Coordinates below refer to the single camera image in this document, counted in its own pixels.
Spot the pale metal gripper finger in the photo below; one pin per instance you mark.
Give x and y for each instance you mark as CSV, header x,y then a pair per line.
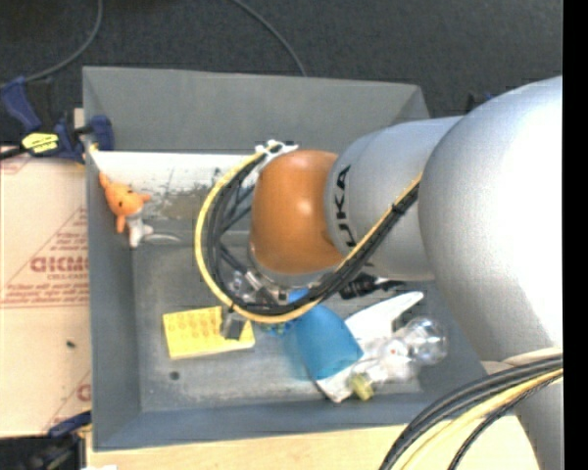
x,y
237,330
227,323

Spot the yellow sponge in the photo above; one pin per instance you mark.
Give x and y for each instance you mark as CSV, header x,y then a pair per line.
x,y
191,333

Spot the grey metal bin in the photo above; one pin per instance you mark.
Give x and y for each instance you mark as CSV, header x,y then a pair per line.
x,y
176,390

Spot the blue cup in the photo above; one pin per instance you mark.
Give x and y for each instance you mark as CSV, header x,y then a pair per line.
x,y
326,345

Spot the white plastic packet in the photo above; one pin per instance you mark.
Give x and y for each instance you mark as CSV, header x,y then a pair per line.
x,y
379,316

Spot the orange and white toy animal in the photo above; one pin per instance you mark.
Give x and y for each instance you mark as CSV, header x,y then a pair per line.
x,y
123,201

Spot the clear glass bulb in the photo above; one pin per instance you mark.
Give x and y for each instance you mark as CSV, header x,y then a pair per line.
x,y
428,341

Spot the brown cardboard board red print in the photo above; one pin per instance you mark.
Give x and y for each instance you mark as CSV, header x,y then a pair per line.
x,y
39,223

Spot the black cylinder on white bracket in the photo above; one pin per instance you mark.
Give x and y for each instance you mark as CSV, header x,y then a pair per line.
x,y
357,287

